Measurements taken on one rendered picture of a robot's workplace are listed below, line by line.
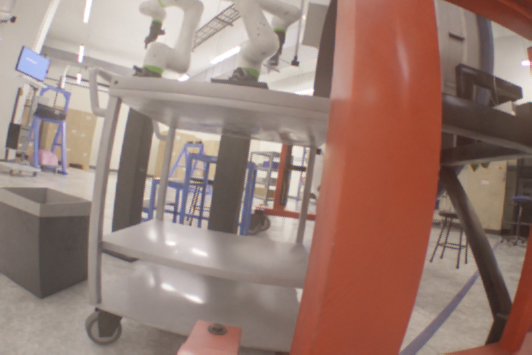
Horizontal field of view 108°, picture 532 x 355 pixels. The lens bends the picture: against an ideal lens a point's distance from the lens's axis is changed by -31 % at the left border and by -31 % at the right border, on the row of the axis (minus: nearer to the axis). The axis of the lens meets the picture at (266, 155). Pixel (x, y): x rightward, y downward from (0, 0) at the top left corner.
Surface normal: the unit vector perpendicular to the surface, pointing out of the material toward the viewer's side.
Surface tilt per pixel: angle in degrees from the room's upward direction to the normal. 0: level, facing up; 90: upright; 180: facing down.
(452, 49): 101
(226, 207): 90
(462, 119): 90
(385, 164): 90
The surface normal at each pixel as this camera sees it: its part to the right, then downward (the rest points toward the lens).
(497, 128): -0.01, -0.08
